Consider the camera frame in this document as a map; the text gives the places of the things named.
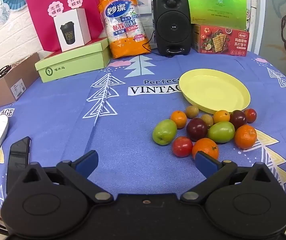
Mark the blue printed tablecloth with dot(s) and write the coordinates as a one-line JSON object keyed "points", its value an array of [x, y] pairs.
{"points": [[123, 140]]}

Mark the brown cardboard box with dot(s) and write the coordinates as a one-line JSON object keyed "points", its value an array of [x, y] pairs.
{"points": [[10, 87]]}

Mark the green apple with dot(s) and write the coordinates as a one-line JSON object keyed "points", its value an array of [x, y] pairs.
{"points": [[220, 131], [164, 132]]}

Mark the green gift box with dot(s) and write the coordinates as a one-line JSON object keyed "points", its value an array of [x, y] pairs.
{"points": [[215, 12]]}

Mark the small brown fruit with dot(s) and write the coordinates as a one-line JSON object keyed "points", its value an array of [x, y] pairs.
{"points": [[207, 120], [192, 111]]}

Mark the orange paper cup package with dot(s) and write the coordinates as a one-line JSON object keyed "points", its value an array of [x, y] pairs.
{"points": [[123, 45]]}

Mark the black speaker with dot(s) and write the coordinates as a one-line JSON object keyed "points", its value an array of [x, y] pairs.
{"points": [[171, 27]]}

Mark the red tomato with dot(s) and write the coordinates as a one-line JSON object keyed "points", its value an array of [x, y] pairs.
{"points": [[182, 146], [250, 115]]}

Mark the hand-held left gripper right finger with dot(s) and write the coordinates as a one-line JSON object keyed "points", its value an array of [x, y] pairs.
{"points": [[206, 163]]}

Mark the large orange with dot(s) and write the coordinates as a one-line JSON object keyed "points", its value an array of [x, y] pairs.
{"points": [[245, 136], [205, 147]]}

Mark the pink paper bag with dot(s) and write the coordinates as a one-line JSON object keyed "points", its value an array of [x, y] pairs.
{"points": [[37, 17]]}

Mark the small blue paper fan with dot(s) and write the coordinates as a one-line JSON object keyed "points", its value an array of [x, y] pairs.
{"points": [[2, 11]]}

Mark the white box with cup print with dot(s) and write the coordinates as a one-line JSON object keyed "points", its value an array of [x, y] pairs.
{"points": [[79, 20]]}

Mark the dark purple plum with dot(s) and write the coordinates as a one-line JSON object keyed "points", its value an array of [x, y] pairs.
{"points": [[196, 129], [238, 119]]}

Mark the black smartphone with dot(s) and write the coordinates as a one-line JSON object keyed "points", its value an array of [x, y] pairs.
{"points": [[17, 160]]}

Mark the small orange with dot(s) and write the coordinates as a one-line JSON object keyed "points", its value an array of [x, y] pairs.
{"points": [[221, 116], [178, 119]]}

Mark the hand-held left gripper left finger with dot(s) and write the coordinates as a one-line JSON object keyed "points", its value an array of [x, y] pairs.
{"points": [[87, 160]]}

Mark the yellow plate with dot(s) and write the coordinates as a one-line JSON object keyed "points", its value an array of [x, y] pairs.
{"points": [[213, 90]]}

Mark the red cracker box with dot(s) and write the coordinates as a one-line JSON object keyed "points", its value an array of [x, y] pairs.
{"points": [[220, 41]]}

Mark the green shoe box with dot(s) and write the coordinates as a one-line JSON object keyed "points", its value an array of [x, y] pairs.
{"points": [[82, 60]]}

